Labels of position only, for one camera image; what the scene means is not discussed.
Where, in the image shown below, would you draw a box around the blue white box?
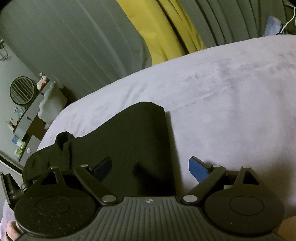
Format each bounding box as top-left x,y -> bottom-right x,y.
263,16 -> 283,37

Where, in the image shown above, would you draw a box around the yellow curtain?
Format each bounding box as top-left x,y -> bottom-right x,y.
117,1 -> 206,65

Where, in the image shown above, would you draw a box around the grey-green curtain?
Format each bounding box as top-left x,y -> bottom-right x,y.
1,1 -> 295,98

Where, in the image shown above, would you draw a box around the lavender bed blanket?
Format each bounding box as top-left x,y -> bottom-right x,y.
0,34 -> 296,241

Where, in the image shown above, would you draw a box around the white cable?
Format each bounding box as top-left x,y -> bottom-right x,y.
279,14 -> 296,35

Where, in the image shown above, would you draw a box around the black pants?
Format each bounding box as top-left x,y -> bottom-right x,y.
23,102 -> 176,197

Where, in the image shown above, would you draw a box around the round black slatted fan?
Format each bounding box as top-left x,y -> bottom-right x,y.
10,76 -> 36,106

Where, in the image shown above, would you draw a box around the grey dresser desk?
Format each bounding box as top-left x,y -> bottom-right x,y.
4,81 -> 53,173

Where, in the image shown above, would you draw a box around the small pink white figurine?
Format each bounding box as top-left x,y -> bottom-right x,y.
36,72 -> 49,91

